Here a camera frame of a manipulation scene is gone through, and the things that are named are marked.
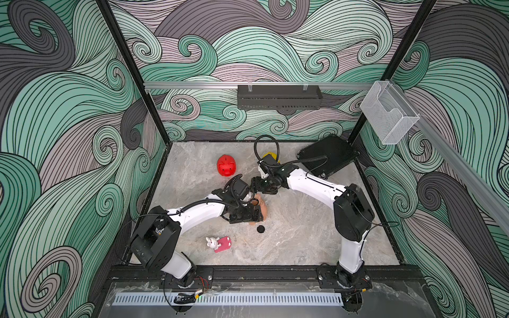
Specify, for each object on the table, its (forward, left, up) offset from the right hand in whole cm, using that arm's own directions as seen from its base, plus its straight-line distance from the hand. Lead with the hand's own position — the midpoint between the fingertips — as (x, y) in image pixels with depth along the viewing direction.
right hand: (253, 191), depth 88 cm
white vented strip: (-39, +27, -11) cm, 48 cm away
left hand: (-11, 0, -3) cm, 12 cm away
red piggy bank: (+15, +13, 0) cm, 20 cm away
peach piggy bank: (-5, -2, -1) cm, 5 cm away
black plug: (-14, -3, -9) cm, 17 cm away
